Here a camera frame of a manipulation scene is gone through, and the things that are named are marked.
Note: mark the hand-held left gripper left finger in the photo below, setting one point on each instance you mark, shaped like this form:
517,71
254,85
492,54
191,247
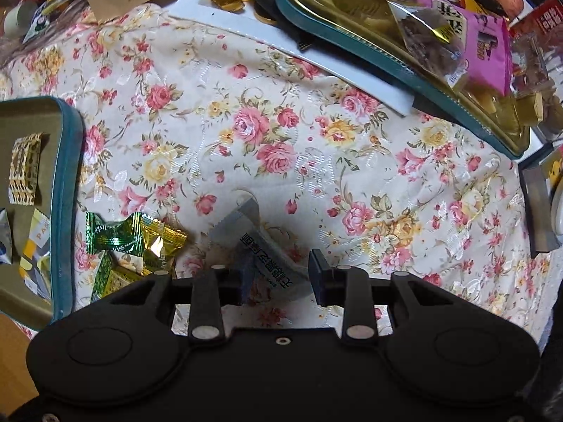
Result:
247,283

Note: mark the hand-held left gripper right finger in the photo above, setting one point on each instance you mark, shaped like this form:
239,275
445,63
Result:
319,281

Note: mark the grey snack packet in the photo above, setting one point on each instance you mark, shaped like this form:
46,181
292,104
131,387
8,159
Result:
264,250

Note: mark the yellow green snack packet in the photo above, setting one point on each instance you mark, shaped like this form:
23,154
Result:
118,279

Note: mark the green candy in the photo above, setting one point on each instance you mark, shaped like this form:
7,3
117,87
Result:
115,235

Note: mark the yellow white snack packet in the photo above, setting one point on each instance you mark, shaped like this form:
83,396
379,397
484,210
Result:
35,252

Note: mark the blue rimmed tin tray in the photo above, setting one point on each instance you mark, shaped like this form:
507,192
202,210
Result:
39,211

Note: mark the brown gold patterned candy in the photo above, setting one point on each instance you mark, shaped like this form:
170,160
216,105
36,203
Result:
24,169

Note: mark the floral tablecloth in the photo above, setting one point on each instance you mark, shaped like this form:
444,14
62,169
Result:
264,96

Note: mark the dark framed picture box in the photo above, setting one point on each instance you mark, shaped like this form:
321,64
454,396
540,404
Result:
539,204

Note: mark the white flat board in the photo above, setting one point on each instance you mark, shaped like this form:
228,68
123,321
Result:
286,39

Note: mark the teal tin with gold insert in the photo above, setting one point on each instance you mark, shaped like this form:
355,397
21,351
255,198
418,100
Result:
374,30

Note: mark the clear dried fruit packet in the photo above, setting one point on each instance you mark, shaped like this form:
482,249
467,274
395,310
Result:
431,39

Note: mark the pink snack packet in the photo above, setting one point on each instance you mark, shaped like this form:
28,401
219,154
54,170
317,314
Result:
481,39

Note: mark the red carton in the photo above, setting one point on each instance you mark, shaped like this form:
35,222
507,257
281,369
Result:
542,17

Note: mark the white tape roll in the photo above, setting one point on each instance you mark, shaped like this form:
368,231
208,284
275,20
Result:
17,20

